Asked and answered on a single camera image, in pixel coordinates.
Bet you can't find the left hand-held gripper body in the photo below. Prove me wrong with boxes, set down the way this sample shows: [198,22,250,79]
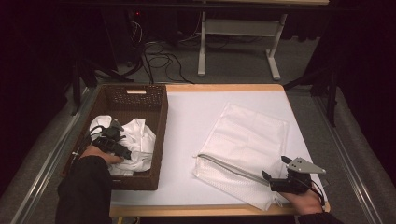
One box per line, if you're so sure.
[91,119,126,157]

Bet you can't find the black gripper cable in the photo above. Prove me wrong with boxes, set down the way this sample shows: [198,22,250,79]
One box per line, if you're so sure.
[70,124,106,161]
[306,177,327,207]

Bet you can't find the dark computer tower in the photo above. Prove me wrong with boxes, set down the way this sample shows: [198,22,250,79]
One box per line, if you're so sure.
[102,8,145,69]

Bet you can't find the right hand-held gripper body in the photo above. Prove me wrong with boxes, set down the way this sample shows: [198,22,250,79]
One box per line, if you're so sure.
[268,156,327,195]

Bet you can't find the black stand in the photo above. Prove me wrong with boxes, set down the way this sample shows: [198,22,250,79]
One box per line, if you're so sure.
[282,65,340,129]
[70,58,135,117]

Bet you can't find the brown woven basket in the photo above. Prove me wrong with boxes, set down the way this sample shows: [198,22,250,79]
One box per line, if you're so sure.
[60,82,169,191]

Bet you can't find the metal floor rail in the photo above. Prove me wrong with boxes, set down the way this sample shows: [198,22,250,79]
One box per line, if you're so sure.
[11,86,101,224]
[312,95,385,224]

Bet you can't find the person's right hand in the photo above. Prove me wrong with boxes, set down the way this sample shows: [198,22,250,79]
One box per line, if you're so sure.
[279,187,325,217]

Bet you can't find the white shirt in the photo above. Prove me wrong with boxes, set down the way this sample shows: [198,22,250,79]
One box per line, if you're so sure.
[89,115,157,177]

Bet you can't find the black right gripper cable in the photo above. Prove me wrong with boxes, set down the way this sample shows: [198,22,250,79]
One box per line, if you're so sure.
[306,177,327,207]

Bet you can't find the person's left hand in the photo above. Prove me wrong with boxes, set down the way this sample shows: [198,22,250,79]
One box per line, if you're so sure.
[79,145,124,165]

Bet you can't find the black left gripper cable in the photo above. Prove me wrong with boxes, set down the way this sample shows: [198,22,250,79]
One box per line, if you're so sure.
[70,124,106,161]

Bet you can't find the black floor cables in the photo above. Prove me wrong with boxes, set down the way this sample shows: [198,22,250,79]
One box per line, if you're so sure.
[140,39,194,85]

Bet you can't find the white desk frame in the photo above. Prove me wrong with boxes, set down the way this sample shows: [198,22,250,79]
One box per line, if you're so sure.
[191,0,331,82]

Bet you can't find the white table mat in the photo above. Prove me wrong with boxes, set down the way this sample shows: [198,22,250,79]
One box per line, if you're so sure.
[109,90,329,207]

